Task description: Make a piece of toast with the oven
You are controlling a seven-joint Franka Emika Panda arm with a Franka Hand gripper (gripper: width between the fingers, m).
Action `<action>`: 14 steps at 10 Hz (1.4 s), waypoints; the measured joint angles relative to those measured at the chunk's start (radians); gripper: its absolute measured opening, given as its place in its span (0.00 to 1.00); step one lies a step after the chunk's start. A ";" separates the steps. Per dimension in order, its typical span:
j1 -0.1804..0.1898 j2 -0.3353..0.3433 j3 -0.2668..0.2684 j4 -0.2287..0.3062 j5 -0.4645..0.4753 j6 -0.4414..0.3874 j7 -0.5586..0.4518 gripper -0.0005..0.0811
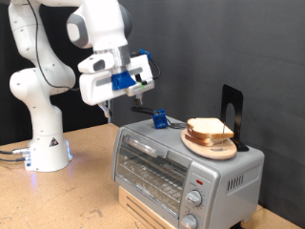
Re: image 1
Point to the thin metal pin on board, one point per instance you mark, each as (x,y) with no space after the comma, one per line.
(223,140)

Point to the vertical metal pole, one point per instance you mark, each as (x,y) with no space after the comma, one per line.
(110,120)

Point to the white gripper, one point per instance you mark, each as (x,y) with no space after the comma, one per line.
(95,89)

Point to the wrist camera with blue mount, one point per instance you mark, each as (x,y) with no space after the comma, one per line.
(122,81)

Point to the red oven indicator light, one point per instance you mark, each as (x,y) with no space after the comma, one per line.
(199,182)

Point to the silver oven knob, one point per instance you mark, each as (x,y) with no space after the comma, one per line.
(189,221)
(194,198)

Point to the white bread slice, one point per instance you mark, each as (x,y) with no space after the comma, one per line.
(208,126)
(196,135)
(197,141)

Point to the round wooden board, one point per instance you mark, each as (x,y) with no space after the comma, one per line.
(209,153)

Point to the black metal bookend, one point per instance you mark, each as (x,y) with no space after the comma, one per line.
(232,95)

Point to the silver toaster oven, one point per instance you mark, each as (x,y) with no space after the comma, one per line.
(222,197)

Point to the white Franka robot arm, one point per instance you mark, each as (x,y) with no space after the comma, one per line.
(41,82)

